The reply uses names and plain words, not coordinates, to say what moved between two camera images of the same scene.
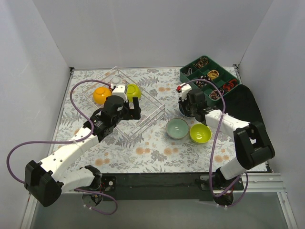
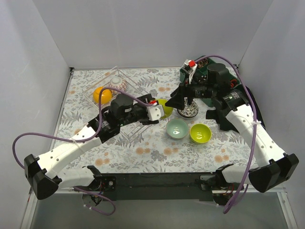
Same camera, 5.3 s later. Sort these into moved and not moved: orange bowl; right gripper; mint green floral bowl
Moved: right gripper
Not moved: mint green floral bowl; orange bowl
